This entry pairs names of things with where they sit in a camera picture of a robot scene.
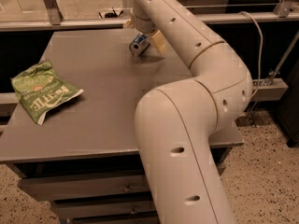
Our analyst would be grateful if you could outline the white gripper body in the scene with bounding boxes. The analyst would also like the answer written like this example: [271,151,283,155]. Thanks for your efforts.
[131,7,157,34]

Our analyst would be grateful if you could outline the silver blue redbull can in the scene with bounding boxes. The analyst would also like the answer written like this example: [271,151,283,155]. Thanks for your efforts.
[129,33,150,56]

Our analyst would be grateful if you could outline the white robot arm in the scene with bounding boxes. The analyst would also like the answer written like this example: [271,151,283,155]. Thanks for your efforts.
[133,0,252,224]

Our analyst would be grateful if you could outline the green jalapeno chip bag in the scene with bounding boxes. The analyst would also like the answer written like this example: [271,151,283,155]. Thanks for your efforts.
[11,60,83,125]

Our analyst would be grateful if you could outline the grey drawer cabinet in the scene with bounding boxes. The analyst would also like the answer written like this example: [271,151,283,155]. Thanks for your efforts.
[0,27,245,224]

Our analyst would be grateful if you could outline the top grey drawer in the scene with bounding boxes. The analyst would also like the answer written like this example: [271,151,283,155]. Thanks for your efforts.
[18,162,226,203]

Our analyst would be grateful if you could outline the grey drawer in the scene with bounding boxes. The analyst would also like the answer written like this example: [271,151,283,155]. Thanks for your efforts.
[50,200,155,218]
[70,212,160,224]
[18,162,226,203]

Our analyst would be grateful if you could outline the bottom grey drawer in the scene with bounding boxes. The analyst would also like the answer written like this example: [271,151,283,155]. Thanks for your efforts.
[70,212,160,224]

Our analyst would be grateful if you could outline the middle grey drawer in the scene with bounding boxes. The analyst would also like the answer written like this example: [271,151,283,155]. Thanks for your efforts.
[50,200,155,218]

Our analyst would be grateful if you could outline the white cable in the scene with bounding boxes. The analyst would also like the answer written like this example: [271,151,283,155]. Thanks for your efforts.
[238,11,264,100]

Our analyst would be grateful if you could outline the metal railing frame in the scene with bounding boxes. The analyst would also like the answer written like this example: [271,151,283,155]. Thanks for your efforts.
[0,0,299,31]

